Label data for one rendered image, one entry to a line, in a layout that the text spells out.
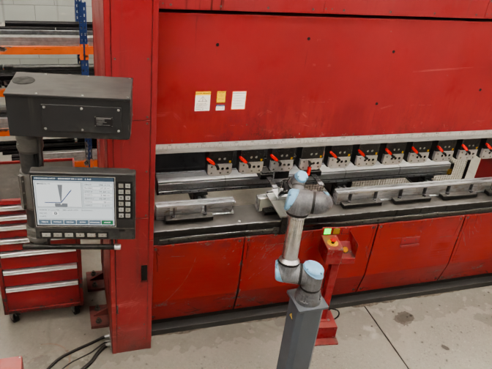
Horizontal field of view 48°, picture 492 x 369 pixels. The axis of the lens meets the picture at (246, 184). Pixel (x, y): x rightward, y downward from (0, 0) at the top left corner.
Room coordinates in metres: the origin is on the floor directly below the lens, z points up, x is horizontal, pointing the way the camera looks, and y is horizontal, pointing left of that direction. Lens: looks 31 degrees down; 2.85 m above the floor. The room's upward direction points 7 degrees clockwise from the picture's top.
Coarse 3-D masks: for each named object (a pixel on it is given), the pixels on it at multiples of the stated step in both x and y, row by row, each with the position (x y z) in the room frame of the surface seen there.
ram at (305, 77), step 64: (192, 64) 2.85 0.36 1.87; (256, 64) 2.98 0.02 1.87; (320, 64) 3.11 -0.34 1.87; (384, 64) 3.26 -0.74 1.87; (448, 64) 3.42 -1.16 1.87; (192, 128) 2.86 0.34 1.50; (256, 128) 2.99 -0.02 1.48; (320, 128) 3.14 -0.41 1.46; (384, 128) 3.30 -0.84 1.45; (448, 128) 3.48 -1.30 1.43
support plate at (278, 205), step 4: (268, 196) 3.03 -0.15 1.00; (272, 196) 3.03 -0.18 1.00; (272, 200) 2.99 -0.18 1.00; (280, 200) 3.00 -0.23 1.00; (284, 200) 3.01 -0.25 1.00; (272, 204) 2.94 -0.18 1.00; (276, 204) 2.94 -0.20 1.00; (280, 204) 2.95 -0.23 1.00; (284, 204) 2.96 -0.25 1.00; (276, 208) 2.90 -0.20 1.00; (280, 208) 2.91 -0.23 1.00; (280, 212) 2.86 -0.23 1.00; (284, 212) 2.86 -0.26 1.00; (280, 216) 2.82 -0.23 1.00; (284, 216) 2.82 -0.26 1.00
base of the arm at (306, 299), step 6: (300, 288) 2.35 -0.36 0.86; (294, 294) 2.37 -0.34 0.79; (300, 294) 2.33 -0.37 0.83; (306, 294) 2.31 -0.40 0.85; (312, 294) 2.31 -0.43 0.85; (318, 294) 2.33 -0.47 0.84; (300, 300) 2.31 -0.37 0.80; (306, 300) 2.30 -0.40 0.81; (312, 300) 2.30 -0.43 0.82; (318, 300) 2.32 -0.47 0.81; (306, 306) 2.29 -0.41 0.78; (312, 306) 2.30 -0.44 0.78
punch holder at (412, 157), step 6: (408, 144) 3.43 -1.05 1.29; (414, 144) 3.39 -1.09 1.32; (420, 144) 3.41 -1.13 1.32; (426, 144) 3.42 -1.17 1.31; (408, 150) 3.42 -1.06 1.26; (420, 150) 3.41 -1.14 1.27; (426, 150) 3.43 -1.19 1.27; (408, 156) 3.40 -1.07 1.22; (414, 156) 3.40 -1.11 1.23; (426, 156) 3.43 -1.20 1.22; (414, 162) 3.40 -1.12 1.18; (420, 162) 3.42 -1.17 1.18
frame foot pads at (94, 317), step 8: (88, 272) 3.21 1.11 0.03; (96, 272) 3.22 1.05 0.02; (88, 280) 3.12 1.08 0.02; (96, 280) 3.13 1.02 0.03; (88, 288) 3.04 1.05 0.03; (96, 288) 3.05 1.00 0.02; (104, 288) 3.07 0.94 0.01; (96, 312) 2.82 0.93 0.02; (104, 312) 2.80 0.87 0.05; (96, 320) 2.73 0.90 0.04; (104, 320) 2.75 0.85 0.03; (96, 328) 2.69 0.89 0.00
